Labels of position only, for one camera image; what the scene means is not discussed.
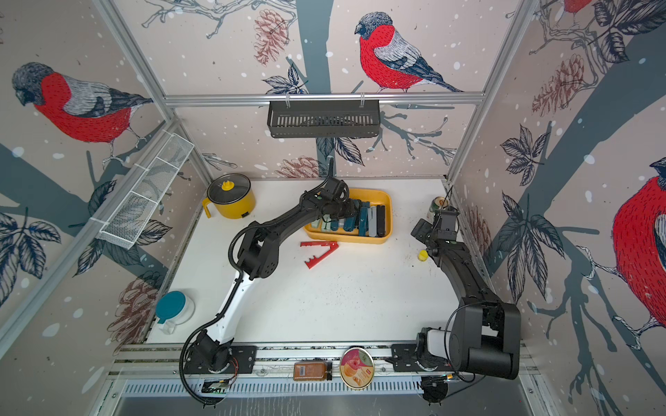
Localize black hanging wall basket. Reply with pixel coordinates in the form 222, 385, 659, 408
267, 100, 381, 139

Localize red pruning pliers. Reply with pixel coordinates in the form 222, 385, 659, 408
300, 240, 340, 270

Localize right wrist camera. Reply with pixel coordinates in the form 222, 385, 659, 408
435, 206, 460, 241

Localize green white small bottle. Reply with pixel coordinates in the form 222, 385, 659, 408
427, 197, 449, 222

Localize dark teal angled pruning pliers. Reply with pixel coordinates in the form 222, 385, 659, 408
343, 216, 358, 232

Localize teal round object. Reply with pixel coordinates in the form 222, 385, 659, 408
155, 291, 195, 335

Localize yellow electric cooking pot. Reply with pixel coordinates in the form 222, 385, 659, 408
202, 173, 256, 219

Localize yellow plastic storage box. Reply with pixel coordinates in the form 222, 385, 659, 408
303, 188, 393, 244

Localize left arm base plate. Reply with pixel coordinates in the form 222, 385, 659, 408
183, 344, 258, 375

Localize white wire mesh shelf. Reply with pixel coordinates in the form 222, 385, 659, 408
96, 130, 194, 250

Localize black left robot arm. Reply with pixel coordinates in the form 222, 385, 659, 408
179, 177, 357, 377

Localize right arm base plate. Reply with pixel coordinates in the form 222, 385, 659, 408
387, 343, 454, 373

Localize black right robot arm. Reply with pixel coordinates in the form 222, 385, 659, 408
411, 213, 521, 380

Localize black pruning pliers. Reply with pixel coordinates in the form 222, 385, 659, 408
376, 205, 387, 237

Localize round pink tin lid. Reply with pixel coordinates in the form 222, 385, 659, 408
339, 347, 375, 390

